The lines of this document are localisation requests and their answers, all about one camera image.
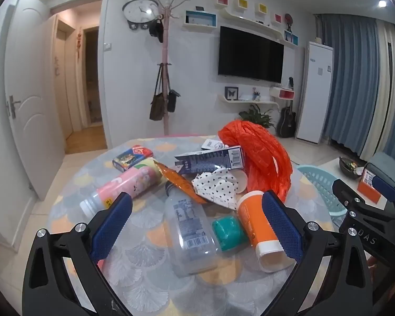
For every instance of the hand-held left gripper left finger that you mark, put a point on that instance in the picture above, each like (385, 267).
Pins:
(113, 223)

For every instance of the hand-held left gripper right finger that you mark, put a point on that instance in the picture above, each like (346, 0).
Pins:
(283, 223)

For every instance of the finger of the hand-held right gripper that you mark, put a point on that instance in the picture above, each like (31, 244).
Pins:
(386, 187)
(347, 194)

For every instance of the orange paper cup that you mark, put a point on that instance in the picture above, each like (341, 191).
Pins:
(253, 223)

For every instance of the teal plastic basket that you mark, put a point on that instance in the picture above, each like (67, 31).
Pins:
(319, 184)

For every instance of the pink printed bottle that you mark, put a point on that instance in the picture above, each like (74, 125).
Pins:
(128, 181)

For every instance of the teal tape roll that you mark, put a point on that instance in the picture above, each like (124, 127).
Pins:
(230, 233)

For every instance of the white plastic lid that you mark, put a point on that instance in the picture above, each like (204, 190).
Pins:
(242, 181)

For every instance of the colourful small box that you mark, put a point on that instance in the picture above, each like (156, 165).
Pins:
(131, 156)

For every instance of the clear plastic bottle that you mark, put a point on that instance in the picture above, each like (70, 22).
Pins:
(187, 230)

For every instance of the polka dot paper bag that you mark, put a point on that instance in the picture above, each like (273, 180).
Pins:
(217, 187)

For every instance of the orange snack wrapper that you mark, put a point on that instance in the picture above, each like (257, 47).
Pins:
(177, 179)

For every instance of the orange plastic bag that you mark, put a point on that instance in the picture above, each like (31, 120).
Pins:
(260, 148)

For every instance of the person's right hand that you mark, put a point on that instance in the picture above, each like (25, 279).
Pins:
(372, 270)

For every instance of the orange box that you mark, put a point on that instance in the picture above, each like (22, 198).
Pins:
(367, 191)

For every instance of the grey-blue sofa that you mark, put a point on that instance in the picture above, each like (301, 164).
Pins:
(386, 163)

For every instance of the dark bowl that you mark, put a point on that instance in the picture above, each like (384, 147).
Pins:
(349, 168)

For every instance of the white coffee table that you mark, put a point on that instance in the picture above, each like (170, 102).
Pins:
(330, 168)

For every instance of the black guitar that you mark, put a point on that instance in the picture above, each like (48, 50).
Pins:
(286, 123)

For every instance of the blue carton box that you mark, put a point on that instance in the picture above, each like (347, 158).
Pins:
(210, 159)

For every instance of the beige curtain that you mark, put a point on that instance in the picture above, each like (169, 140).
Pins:
(386, 89)

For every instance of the green potted plant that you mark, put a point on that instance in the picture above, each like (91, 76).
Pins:
(256, 117)

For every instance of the red and white box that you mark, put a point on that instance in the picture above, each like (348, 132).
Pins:
(283, 93)

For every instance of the brown tote bag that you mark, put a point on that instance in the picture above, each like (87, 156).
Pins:
(157, 108)

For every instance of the small black item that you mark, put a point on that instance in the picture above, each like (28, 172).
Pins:
(291, 83)

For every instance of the white curved low shelf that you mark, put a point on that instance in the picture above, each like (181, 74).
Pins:
(250, 102)

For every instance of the small shelf figurines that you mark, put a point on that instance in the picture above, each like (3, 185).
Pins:
(256, 94)

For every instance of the small black bag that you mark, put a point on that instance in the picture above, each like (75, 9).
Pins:
(172, 102)

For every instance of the white door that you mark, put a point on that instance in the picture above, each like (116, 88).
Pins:
(33, 89)

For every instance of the blue cube shelf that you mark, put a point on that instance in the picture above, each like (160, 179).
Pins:
(291, 37)

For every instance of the pink coat rack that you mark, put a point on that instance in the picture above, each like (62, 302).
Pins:
(165, 49)

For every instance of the ceiling light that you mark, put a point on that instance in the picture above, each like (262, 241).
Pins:
(382, 3)

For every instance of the red hanging ornament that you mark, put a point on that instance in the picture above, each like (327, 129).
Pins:
(79, 42)

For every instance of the red round ornament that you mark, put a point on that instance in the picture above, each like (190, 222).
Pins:
(288, 19)

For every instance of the red cube shelf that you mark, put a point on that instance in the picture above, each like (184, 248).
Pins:
(223, 0)
(278, 18)

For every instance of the black hanging cap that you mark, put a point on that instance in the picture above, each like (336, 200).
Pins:
(157, 31)

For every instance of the white curved long shelf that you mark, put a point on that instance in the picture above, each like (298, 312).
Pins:
(250, 19)

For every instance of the yellow cube shelf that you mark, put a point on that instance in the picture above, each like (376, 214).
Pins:
(263, 8)
(243, 3)

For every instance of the blue-lined box shelf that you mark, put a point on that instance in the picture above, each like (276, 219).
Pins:
(200, 19)

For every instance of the butterfly picture frame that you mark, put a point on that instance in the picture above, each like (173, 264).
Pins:
(231, 93)

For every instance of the black wall television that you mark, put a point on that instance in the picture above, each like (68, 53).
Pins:
(250, 54)

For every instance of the white light switch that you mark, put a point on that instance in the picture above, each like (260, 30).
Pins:
(108, 46)

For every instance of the panda wall clock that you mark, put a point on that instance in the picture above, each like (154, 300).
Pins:
(139, 10)

